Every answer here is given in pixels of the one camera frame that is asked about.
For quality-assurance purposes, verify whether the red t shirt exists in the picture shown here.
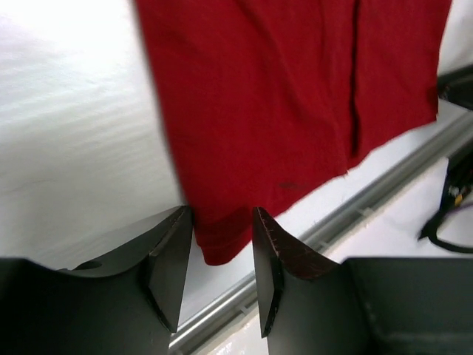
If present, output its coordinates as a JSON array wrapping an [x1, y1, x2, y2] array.
[[135, 1, 451, 266]]

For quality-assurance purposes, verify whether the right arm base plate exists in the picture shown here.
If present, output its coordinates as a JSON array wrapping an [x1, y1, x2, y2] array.
[[418, 151, 472, 254]]

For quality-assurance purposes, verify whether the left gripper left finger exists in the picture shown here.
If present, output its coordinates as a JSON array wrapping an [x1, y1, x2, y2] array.
[[1, 206, 193, 354]]

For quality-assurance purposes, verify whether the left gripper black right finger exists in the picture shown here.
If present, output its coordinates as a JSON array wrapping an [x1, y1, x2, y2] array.
[[252, 207, 472, 354]]

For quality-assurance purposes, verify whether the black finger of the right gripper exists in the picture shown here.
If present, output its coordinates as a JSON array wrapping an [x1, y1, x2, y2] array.
[[437, 64, 473, 111]]

